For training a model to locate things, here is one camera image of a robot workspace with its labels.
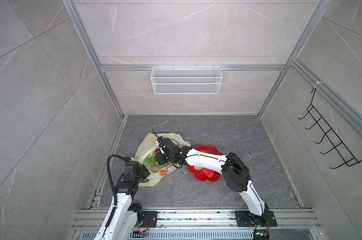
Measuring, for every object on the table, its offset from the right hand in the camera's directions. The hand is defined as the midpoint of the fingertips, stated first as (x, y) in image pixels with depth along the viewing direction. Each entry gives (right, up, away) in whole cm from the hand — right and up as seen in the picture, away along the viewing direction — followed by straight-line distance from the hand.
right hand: (158, 156), depth 88 cm
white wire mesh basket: (+17, +50, +13) cm, 54 cm away
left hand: (-7, -5, -3) cm, 9 cm away
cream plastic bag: (-6, +2, -6) cm, 9 cm away
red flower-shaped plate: (+24, -11, +1) cm, 27 cm away
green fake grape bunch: (-5, -3, +4) cm, 7 cm away
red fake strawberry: (+29, -9, -4) cm, 31 cm away
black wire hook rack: (+83, +5, -27) cm, 87 cm away
